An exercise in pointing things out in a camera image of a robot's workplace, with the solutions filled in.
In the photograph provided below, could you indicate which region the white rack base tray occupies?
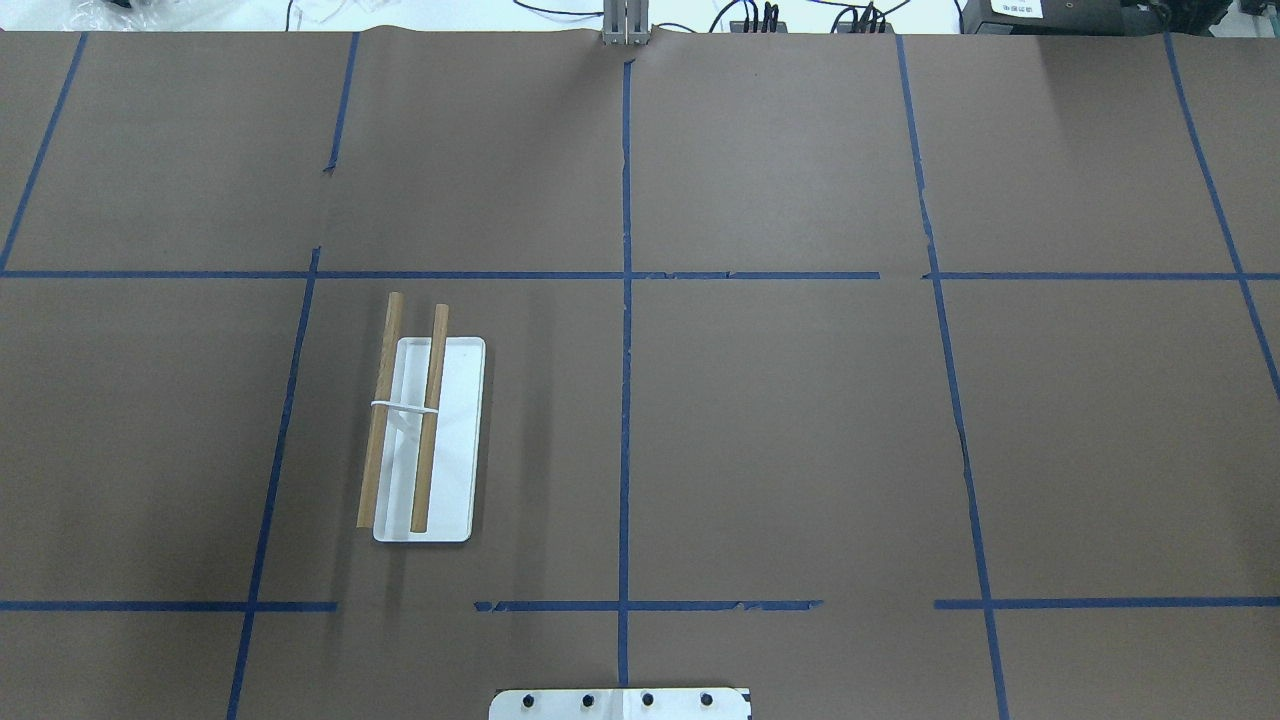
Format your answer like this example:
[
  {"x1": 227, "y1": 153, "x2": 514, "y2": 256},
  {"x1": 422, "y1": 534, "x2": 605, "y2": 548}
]
[{"x1": 372, "y1": 337, "x2": 486, "y2": 543}]

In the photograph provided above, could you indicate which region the right wooden rack rod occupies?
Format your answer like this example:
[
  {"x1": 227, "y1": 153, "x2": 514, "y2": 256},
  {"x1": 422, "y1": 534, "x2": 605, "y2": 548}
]
[{"x1": 410, "y1": 304, "x2": 451, "y2": 533}]

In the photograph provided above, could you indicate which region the wooden rack rod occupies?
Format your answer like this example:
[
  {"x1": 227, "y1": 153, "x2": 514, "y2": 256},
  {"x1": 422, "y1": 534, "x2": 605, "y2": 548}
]
[
  {"x1": 410, "y1": 304, "x2": 451, "y2": 533},
  {"x1": 356, "y1": 291, "x2": 404, "y2": 529}
]

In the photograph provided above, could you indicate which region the left wooden rack rod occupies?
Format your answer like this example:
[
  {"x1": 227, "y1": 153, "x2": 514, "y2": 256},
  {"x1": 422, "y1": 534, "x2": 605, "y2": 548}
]
[{"x1": 356, "y1": 291, "x2": 404, "y2": 529}]

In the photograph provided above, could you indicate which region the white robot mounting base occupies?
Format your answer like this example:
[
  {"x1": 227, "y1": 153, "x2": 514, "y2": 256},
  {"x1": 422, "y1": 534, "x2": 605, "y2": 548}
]
[{"x1": 488, "y1": 687, "x2": 753, "y2": 719}]

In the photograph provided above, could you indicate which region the black box with labels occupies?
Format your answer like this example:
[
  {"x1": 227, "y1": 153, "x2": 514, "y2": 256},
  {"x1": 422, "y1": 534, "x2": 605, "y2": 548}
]
[{"x1": 963, "y1": 0, "x2": 1233, "y2": 37}]

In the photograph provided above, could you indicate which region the grey aluminium post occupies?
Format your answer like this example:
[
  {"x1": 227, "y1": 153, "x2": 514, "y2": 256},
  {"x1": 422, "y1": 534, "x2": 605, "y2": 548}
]
[{"x1": 602, "y1": 0, "x2": 652, "y2": 46}]

